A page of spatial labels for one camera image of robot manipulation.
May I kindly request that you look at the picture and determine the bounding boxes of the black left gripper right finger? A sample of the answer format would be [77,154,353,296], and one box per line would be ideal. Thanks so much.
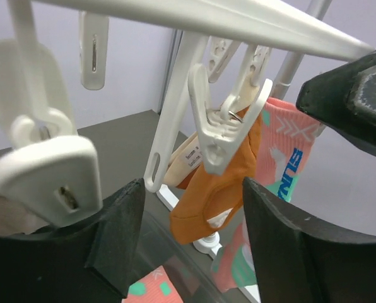
[243,177,376,302]

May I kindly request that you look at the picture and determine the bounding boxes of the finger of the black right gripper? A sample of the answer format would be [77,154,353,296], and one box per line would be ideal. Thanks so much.
[296,50,376,157]

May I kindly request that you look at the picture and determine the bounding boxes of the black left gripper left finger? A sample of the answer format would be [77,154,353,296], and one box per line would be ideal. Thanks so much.
[0,179,144,302]

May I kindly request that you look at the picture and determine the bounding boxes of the pink patterned sock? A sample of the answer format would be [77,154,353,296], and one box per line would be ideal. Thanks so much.
[122,266,183,303]
[210,97,326,291]

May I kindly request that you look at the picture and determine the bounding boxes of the orange beige sock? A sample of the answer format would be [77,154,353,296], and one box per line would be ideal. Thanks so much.
[170,116,262,244]

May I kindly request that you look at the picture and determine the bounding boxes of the white plastic clip hanger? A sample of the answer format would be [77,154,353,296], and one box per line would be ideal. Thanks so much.
[0,0,376,235]

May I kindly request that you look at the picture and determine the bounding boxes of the clear plastic bin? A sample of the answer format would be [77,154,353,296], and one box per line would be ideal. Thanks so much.
[131,211,249,302]

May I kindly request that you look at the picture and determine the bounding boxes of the silver clothes rack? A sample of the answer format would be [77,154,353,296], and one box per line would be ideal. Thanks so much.
[164,52,324,244]

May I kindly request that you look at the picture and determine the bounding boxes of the grey beige sock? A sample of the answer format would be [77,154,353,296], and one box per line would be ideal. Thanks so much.
[0,195,48,237]

